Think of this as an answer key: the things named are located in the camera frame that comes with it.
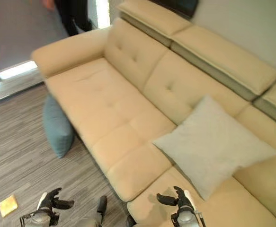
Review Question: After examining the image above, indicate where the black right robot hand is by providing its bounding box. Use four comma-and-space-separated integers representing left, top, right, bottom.
156, 186, 195, 212

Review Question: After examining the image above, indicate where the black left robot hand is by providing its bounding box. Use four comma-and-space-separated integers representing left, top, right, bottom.
36, 187, 75, 215

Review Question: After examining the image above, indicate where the cream leather sofa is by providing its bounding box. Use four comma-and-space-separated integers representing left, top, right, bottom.
30, 0, 276, 227

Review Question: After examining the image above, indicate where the silver robot leg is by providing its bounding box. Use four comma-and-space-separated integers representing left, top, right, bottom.
90, 195, 108, 227

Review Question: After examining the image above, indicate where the white square cushion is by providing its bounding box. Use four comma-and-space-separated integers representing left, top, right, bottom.
151, 95, 276, 201

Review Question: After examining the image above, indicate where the teal blue cushion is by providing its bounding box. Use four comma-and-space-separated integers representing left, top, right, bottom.
42, 95, 75, 159

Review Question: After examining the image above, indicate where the person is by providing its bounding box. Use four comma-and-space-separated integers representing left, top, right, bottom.
54, 0, 93, 36

